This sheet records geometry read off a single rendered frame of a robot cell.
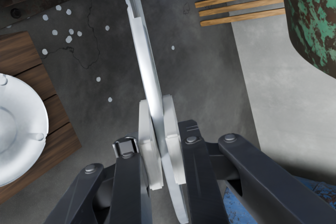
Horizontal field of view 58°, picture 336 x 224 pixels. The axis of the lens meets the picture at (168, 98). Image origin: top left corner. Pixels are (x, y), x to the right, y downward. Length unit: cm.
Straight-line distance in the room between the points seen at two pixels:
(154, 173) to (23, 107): 74
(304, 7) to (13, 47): 69
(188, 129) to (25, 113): 74
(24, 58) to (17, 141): 22
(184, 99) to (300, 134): 106
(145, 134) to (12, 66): 74
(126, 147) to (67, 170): 126
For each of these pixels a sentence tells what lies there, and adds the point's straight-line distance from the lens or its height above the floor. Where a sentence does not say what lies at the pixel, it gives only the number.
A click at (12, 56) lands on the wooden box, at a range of 88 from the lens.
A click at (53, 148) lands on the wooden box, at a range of 95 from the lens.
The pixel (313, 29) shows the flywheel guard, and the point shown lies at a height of 104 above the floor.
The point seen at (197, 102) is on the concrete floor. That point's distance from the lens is 195.
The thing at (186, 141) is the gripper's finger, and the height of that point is 108.
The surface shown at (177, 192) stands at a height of 104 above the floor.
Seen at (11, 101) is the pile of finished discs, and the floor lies 36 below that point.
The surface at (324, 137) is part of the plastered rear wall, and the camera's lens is 248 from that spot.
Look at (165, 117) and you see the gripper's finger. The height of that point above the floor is 106.
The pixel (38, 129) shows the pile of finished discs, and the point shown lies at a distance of 91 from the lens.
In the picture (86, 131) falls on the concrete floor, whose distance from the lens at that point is 142.
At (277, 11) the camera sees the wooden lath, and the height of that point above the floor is 47.
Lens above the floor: 118
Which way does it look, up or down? 43 degrees down
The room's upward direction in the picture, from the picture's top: 96 degrees clockwise
